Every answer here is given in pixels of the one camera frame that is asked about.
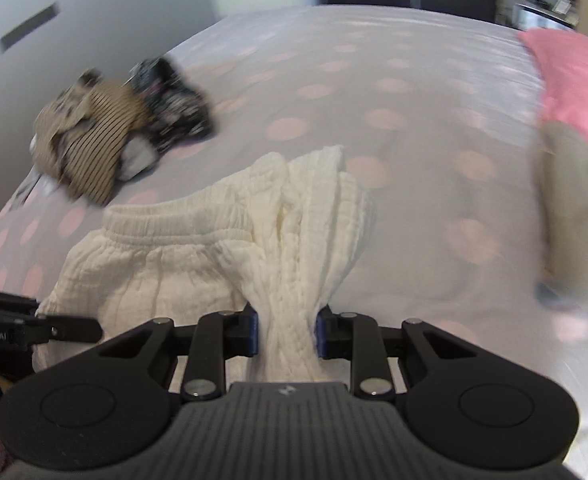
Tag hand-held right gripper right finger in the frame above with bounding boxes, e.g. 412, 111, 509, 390
315, 305, 520, 402

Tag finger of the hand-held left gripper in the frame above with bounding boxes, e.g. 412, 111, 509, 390
36, 312, 104, 345

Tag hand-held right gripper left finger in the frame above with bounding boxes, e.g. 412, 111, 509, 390
49, 302, 261, 402

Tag white gauze pants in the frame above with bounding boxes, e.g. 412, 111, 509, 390
34, 145, 377, 396

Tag cream cloth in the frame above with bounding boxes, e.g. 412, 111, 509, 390
534, 122, 588, 311

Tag grey bed with pink dots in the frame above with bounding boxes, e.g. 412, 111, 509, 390
0, 4, 588, 480

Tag brown striped garment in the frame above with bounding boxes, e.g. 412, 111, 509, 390
30, 71, 147, 207

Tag light grey garment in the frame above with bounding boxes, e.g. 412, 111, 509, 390
119, 137, 161, 182

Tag dark floral garment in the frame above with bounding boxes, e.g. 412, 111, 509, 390
129, 57, 219, 153

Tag pink pillow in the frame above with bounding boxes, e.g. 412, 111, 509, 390
519, 27, 588, 158

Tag white nightstand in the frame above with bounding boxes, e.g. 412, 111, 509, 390
494, 0, 580, 31

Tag grey wall switch panel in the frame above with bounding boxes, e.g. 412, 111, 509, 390
0, 4, 60, 53

